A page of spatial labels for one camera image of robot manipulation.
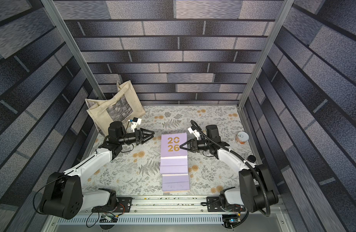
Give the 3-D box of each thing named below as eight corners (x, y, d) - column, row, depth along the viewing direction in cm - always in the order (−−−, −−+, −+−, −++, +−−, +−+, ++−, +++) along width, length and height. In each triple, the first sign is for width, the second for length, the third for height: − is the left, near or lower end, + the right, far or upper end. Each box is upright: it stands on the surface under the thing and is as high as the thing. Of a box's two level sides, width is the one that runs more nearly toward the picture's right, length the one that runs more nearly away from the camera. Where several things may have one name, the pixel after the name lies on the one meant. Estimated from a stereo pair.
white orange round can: (236, 145, 99) (239, 140, 94) (234, 136, 104) (236, 131, 99) (246, 145, 99) (250, 140, 94) (243, 136, 104) (247, 131, 99)
